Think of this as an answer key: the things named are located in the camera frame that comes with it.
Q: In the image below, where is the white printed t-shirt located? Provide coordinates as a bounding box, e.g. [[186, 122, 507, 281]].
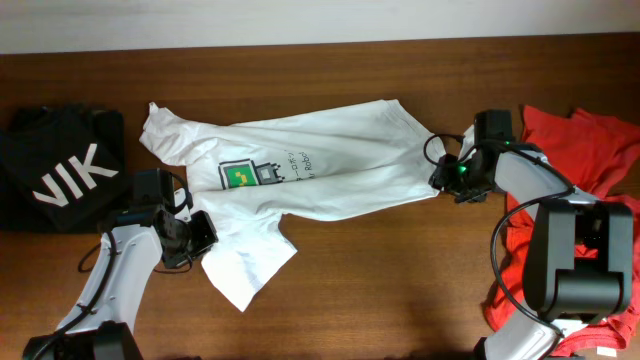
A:
[[140, 100, 445, 310]]

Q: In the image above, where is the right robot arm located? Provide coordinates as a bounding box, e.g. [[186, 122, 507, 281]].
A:
[[429, 110, 634, 360]]

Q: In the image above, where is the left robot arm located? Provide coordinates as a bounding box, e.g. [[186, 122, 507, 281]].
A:
[[22, 169, 218, 360]]

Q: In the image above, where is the black folded t-shirt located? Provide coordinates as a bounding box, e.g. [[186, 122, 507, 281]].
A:
[[1, 105, 129, 234]]

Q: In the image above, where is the right black camera cable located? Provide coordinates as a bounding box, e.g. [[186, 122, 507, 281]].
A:
[[422, 132, 576, 360]]

